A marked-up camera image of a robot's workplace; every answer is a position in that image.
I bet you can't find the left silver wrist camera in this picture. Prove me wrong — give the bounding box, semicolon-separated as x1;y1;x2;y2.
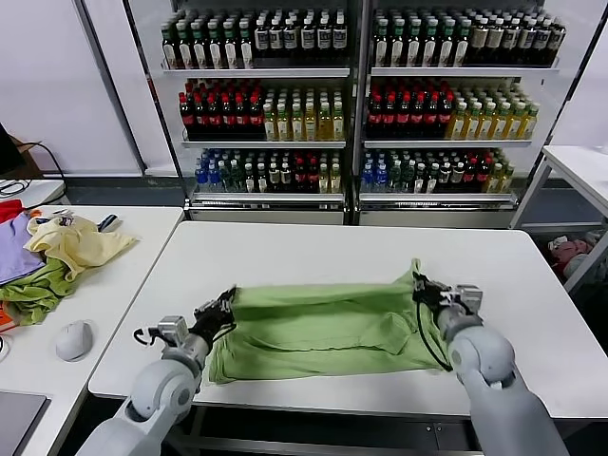
155;314;191;344

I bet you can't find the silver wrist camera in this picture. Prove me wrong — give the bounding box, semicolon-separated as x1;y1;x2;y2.
453;283;485;315
155;314;191;344

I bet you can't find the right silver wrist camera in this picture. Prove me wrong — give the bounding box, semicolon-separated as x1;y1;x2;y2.
453;283;485;315

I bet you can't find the white work table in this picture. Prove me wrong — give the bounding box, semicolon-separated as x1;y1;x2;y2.
0;204;185;456
87;220;608;456

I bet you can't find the orange flat item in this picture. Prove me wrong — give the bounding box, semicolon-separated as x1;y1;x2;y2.
0;298;20;333

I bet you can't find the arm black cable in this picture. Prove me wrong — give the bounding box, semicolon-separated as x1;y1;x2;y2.
132;326;161;347
414;298;455;372

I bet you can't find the white side table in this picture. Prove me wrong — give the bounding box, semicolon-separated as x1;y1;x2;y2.
510;144;608;232

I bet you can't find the grey computer mouse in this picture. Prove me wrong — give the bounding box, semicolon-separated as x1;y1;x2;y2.
54;319;94;363

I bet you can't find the white label dark bottle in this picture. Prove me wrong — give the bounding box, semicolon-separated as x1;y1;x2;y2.
316;13;333;67
254;14;271;67
299;13;316;67
283;14;300;67
332;12;348;67
269;14;285;67

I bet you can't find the brown cardboard box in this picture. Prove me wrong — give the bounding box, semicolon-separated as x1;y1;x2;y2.
8;135;44;178

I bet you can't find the red garment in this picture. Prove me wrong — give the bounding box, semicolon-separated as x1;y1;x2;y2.
0;199;25;223

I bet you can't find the light green polo shirt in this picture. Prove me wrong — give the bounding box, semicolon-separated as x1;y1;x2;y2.
206;257;457;385

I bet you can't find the beige label dark bottle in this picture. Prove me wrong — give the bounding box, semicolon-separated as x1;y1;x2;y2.
548;19;566;67
471;17;488;67
503;17;520;67
518;17;535;67
487;17;504;67
534;18;550;67

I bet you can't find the green cap dark bottle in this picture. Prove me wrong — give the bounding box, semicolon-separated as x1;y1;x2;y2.
238;19;256;70
208;21;224;70
223;19;239;70
454;18;470;67
192;21;209;70
423;18;439;67
373;18;390;67
389;18;406;67
161;21;178;70
406;18;423;67
177;21;193;70
439;18;455;67

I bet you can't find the grey laptop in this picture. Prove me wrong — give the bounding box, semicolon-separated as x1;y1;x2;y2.
0;390;51;456

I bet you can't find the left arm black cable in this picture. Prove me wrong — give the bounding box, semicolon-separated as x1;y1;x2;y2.
132;326;161;347

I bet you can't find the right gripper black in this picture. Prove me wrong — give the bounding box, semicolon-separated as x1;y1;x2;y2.
411;273;457;313

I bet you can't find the black monitor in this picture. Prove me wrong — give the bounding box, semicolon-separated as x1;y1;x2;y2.
0;122;28;178

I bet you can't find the pink garment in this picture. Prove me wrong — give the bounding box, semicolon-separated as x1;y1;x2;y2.
550;239;595;267

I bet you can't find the pale yellow shirt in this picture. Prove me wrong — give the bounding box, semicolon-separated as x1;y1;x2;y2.
23;211;140;282

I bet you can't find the grey white garment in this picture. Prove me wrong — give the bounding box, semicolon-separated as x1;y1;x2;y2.
564;254;596;282

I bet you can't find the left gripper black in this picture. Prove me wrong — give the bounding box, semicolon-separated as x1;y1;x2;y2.
189;284;238;342

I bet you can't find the blue white striped item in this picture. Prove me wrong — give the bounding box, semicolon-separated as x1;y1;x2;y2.
97;213;124;235

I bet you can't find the black power cable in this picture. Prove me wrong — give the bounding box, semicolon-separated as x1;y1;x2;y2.
21;141;67;191

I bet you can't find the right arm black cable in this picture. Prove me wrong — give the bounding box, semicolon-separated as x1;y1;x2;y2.
414;298;455;372

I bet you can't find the white beverage shelf unit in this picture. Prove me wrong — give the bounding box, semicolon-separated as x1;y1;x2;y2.
353;0;571;230
123;0;365;227

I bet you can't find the olive green garment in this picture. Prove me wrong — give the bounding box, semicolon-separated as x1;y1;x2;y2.
0;257;80;327

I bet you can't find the small white table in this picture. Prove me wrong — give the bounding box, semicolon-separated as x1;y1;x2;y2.
0;178;67;210

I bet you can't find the purple shirt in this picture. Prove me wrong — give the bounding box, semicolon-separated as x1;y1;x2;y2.
0;212;47;286

